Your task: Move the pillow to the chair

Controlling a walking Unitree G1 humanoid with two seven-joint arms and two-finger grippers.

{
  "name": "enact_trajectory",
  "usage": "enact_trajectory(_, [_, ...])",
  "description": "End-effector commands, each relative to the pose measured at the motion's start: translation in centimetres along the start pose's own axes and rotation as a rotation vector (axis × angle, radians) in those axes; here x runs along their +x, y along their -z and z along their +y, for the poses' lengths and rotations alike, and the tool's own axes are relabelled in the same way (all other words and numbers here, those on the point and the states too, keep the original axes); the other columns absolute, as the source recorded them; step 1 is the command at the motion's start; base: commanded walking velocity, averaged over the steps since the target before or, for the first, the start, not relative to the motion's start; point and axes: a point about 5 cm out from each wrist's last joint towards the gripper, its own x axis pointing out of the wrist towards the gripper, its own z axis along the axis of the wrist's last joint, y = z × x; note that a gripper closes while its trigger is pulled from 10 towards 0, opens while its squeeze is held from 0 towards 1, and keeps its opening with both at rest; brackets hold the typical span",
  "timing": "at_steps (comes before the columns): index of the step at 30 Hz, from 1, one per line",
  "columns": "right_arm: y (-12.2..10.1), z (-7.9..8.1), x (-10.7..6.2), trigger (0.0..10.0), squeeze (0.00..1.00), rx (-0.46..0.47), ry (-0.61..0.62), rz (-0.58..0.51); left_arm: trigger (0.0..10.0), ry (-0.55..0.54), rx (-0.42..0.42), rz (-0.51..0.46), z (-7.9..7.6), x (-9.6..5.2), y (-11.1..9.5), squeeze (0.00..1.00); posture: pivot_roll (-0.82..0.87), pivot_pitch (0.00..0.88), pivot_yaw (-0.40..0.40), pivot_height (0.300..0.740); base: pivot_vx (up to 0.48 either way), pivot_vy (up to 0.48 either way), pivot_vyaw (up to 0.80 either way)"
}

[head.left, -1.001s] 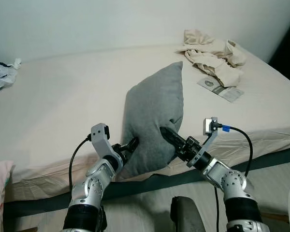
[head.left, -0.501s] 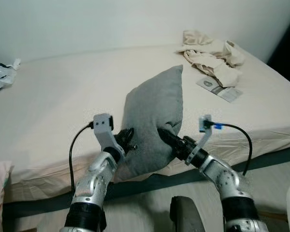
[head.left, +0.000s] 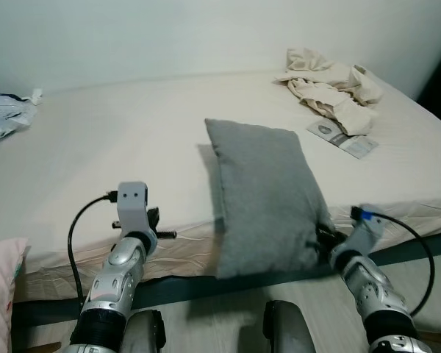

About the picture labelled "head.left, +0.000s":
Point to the grey fabric pillow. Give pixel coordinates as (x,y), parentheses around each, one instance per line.
(261,195)

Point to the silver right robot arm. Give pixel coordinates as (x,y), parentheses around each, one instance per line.
(375,294)

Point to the bed with white sheet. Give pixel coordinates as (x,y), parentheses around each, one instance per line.
(132,140)

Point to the grey printed booklet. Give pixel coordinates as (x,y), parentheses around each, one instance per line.
(349,141)

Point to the grey right robot leg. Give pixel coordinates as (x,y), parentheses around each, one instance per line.
(287,331)

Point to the grey robot leg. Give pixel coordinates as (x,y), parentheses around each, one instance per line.
(287,331)
(143,334)

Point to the grey left robot leg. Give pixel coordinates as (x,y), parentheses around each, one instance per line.
(143,334)

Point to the crumpled beige clothes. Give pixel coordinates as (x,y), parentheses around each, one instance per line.
(331,92)

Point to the pink cushion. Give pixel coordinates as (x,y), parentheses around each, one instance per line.
(1,294)

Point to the crumpled blue-white plastic bag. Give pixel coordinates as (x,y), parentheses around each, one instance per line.
(7,114)

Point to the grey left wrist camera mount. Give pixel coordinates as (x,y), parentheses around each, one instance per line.
(131,206)

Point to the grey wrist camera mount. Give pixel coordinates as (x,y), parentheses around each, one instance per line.
(131,206)
(364,237)

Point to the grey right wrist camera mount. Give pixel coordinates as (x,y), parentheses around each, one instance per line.
(364,237)

